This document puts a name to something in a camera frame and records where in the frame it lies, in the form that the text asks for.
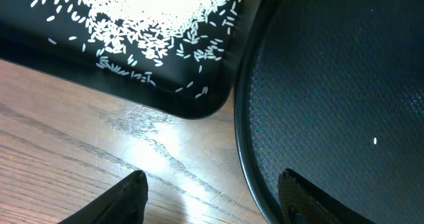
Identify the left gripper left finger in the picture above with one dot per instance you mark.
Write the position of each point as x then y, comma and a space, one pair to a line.
124, 203

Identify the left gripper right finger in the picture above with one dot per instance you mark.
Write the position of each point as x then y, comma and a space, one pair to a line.
304, 203

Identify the round black serving tray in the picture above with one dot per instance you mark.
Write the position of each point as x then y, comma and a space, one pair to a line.
333, 90

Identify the black rectangular tray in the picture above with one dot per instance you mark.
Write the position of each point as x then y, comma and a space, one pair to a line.
17, 47

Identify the pile of white rice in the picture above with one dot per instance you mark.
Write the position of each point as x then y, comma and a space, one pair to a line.
177, 45

